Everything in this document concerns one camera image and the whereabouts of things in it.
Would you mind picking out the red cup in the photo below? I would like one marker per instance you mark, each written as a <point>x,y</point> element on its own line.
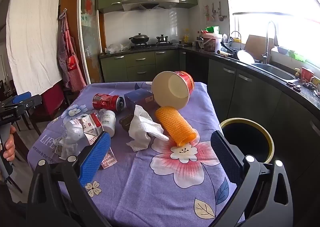
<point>307,74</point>

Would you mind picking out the blue bowl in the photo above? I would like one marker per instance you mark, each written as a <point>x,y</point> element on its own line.
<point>282,50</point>

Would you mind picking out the red soda can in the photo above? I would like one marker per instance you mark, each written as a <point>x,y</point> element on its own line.
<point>105,102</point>

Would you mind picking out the orange foam net sleeve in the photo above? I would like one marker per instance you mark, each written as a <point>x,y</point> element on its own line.
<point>172,124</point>

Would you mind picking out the brown leather case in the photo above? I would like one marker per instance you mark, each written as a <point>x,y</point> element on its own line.
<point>124,122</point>

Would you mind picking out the green base cabinets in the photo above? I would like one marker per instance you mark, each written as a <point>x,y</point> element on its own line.
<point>140,64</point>

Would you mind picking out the steel sink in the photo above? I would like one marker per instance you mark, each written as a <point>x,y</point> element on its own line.
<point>275,71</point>

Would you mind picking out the wooden cutting board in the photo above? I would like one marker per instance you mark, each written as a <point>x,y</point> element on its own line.
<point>255,43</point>

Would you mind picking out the yellow oil bottle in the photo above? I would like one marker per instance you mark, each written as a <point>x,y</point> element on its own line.
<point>186,37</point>

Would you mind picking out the white plastic bucket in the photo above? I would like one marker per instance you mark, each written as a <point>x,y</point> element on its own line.
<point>211,42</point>

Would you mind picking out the hanging kitchen utensils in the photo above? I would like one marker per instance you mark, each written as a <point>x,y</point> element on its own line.
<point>220,12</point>

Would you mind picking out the black bin with yellow rim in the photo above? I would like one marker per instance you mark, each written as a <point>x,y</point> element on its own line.
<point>246,142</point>

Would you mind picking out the green snack bag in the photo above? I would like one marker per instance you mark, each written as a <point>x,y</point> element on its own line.
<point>212,29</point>

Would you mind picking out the glass sliding door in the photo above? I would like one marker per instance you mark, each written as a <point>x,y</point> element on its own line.
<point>87,34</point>

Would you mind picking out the black kitchen countertop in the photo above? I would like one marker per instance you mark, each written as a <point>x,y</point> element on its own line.
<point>306,94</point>

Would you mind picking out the red seat wooden chair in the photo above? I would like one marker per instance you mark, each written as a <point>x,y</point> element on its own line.
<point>52,99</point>

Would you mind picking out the crushed plastic bottle red label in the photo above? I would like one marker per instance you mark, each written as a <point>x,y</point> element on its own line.
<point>75,129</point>

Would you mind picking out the white plate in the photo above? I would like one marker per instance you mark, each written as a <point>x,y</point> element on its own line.
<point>246,56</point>

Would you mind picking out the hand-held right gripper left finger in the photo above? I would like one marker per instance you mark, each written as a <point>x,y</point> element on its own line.
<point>96,157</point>

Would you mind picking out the clear plastic bag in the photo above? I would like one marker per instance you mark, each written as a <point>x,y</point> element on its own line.
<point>115,48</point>
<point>66,149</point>

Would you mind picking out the dark blue carton box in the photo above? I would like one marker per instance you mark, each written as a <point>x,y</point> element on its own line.
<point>137,99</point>

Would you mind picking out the black frying pan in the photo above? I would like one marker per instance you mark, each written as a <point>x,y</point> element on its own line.
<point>232,53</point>

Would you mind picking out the steel kitchen faucet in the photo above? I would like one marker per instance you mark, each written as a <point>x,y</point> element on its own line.
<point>267,42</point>

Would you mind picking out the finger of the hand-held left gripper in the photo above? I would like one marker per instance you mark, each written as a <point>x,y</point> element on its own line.
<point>21,98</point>
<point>31,104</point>

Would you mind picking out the small steel pot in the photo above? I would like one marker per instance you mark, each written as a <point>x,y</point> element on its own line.
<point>162,38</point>

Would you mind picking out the white paper towel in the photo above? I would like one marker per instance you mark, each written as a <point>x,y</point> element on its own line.
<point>140,129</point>

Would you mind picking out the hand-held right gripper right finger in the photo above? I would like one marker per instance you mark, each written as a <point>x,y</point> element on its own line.
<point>225,153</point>

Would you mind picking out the red checked apron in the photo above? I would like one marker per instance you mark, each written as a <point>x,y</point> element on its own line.
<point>73,67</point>

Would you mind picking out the purple floral tablecloth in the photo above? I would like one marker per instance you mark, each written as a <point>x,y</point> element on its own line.
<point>150,192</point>

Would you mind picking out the red paper noodle bowl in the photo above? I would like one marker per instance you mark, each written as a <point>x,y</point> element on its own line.
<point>170,89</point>

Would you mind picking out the white red printed paper packet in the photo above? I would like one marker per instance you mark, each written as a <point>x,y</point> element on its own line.
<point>109,160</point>

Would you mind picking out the black gas stove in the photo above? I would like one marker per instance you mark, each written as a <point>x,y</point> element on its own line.
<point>152,45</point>

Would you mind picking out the white pill bottle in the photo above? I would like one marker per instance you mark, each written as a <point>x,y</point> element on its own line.
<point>108,122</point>

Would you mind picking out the black wok with lid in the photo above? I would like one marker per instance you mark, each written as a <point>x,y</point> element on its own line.
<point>140,39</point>

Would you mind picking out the wooden rolling pin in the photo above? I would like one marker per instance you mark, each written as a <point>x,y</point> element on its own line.
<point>223,53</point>

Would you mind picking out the crumpled clear plastic bag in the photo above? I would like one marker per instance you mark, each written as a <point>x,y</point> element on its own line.
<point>115,48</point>

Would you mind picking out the person's left hand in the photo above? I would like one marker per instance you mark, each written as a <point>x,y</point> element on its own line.
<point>10,144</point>

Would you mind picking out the green plastic item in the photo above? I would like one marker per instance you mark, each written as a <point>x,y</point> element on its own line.
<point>297,56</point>

